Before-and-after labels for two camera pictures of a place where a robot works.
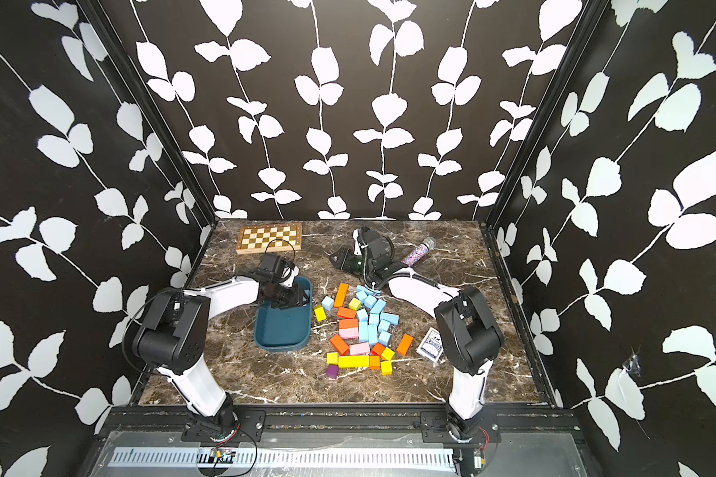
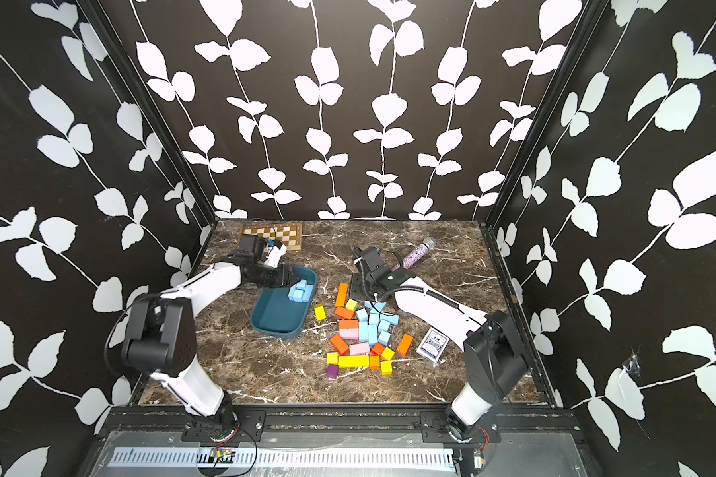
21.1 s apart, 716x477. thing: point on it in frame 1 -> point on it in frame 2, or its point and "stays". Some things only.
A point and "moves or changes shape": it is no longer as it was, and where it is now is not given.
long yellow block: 350,362 stays
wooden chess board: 268,238 stays
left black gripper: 297,298 -> 284,276
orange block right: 405,344 stays
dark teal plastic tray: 284,329 moves or changes shape
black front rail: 566,417 stays
